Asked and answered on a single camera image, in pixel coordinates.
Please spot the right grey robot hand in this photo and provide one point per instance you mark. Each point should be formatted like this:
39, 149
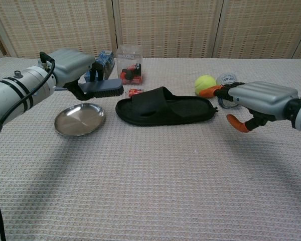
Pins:
263, 98

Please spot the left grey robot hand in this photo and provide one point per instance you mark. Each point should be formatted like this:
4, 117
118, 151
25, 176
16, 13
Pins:
70, 65

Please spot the grey brush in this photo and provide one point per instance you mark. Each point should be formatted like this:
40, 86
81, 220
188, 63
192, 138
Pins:
108, 86

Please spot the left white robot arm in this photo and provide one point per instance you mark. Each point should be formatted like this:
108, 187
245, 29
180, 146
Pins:
5, 98

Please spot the blue cardboard box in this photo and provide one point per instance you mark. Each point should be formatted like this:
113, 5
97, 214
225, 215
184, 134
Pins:
108, 62

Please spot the blue drink can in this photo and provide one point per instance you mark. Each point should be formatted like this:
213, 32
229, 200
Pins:
227, 78

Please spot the round steel plate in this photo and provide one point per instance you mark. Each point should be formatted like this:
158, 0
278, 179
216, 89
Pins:
77, 121

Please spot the clear plastic box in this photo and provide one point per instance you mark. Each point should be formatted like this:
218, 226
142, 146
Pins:
129, 65

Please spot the yellow tennis ball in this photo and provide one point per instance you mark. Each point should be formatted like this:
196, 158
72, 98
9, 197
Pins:
203, 84

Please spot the small red packet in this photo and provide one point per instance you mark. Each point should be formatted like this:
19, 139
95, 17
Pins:
134, 92

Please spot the black slipper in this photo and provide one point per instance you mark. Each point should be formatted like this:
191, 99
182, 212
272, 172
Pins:
165, 113

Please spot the woven bamboo folding screen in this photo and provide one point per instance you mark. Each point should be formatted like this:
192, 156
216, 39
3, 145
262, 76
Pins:
165, 25

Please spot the beige woven tablecloth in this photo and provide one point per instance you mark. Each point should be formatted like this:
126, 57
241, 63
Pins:
150, 175

